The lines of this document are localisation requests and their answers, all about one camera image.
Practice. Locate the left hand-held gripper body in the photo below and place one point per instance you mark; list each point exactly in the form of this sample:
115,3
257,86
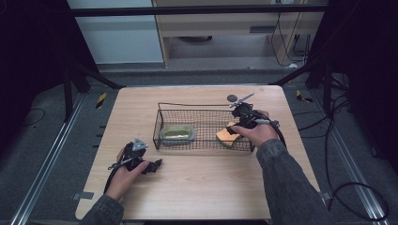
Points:
135,154

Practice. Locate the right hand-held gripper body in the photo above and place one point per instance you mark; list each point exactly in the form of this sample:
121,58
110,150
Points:
245,112

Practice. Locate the green and yellow sponge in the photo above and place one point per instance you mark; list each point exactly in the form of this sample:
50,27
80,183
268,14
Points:
226,137

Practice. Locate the person's right hand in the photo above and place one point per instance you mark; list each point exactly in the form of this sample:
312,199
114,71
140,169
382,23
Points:
261,132

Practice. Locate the person's left hand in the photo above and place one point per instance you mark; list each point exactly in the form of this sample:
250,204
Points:
123,181

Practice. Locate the grey round table grommet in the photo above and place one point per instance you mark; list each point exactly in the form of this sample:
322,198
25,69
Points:
231,97

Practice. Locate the yellow and black tape strip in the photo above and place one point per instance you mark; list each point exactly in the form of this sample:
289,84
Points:
303,97
101,100

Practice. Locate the grey tape patch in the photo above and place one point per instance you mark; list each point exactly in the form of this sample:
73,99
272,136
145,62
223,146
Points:
83,196
326,196

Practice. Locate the black metal stand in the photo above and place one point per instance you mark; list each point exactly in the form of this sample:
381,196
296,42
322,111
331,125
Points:
327,87
67,93

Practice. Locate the white cabinet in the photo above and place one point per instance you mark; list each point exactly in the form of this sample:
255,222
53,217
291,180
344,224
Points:
119,40

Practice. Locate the black curtain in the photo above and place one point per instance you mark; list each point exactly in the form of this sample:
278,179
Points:
31,47
369,62

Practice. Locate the aluminium floor rail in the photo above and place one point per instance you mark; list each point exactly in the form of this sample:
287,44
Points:
47,159
350,162

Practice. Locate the black horizontal frame bar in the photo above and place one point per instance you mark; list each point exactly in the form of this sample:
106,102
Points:
187,11

